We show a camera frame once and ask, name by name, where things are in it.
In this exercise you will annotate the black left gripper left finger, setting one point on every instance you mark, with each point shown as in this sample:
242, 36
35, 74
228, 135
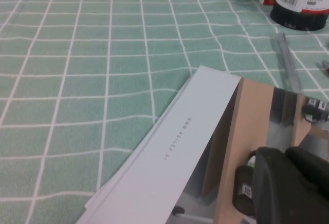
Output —
282, 195

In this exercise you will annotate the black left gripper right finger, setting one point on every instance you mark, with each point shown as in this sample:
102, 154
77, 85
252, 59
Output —
313, 167

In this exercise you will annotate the red gel pen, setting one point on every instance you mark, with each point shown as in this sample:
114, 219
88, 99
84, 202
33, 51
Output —
326, 67

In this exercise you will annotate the grey pen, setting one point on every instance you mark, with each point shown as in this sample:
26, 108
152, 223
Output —
289, 62

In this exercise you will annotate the black mesh pen holder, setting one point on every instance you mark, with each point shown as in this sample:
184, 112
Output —
298, 13

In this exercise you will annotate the AgileX photo brochure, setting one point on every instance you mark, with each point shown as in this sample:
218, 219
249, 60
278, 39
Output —
167, 170

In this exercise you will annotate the green white grid tablecloth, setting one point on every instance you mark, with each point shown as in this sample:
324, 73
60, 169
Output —
77, 80

